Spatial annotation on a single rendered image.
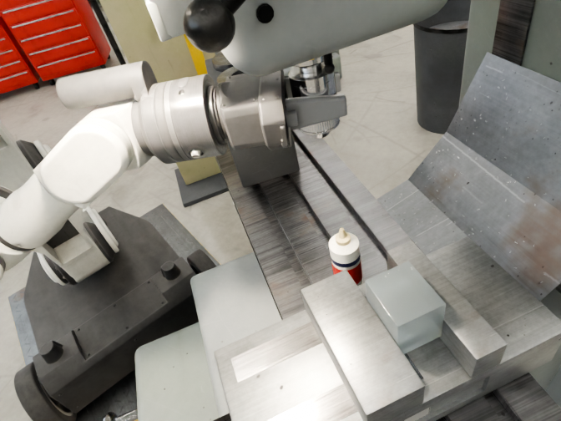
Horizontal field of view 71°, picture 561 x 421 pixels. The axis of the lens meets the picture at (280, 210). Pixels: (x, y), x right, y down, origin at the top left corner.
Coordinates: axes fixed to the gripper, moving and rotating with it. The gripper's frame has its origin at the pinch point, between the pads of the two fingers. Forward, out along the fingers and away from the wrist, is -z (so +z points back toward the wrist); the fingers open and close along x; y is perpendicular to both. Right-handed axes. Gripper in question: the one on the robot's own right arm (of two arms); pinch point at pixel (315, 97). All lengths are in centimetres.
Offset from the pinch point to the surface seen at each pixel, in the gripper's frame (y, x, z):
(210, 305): 35.9, 0.5, 23.1
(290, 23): -11.2, -10.9, 1.0
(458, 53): 72, 160, -76
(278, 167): 25.3, 23.3, 8.8
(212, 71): 9.1, 35.9, 18.7
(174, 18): -11.7, -5.6, 10.2
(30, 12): 52, 385, 264
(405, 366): 16.6, -22.4, -4.6
